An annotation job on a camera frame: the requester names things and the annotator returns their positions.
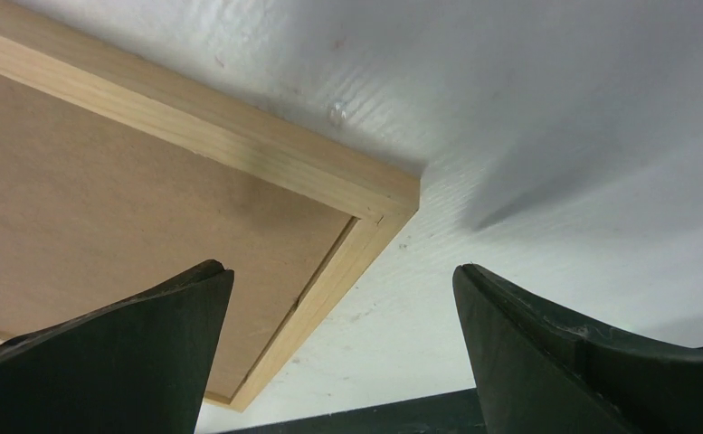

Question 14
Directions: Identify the light wooden picture frame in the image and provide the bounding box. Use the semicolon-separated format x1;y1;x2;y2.
0;1;420;412

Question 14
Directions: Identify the brown cardboard backing board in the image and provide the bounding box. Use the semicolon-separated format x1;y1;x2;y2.
0;76;349;398

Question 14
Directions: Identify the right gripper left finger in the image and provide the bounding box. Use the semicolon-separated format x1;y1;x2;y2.
0;259;234;433

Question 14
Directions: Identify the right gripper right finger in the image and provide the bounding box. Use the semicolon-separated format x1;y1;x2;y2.
452;264;703;433

